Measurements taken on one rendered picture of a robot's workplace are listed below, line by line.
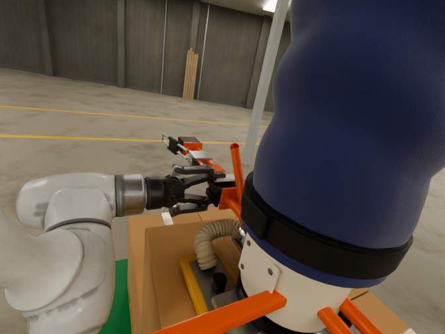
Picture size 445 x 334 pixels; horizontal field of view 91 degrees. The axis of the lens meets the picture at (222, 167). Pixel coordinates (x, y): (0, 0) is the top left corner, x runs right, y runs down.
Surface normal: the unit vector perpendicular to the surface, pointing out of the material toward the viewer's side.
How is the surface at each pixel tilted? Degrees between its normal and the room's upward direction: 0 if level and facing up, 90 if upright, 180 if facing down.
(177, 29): 90
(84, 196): 30
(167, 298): 0
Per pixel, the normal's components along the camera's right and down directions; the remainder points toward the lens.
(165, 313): 0.17, -0.91
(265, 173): -0.96, 0.01
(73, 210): 0.30, -0.60
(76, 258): 0.51, -0.57
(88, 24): 0.07, 0.40
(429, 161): 0.05, 0.69
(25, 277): 0.68, 0.42
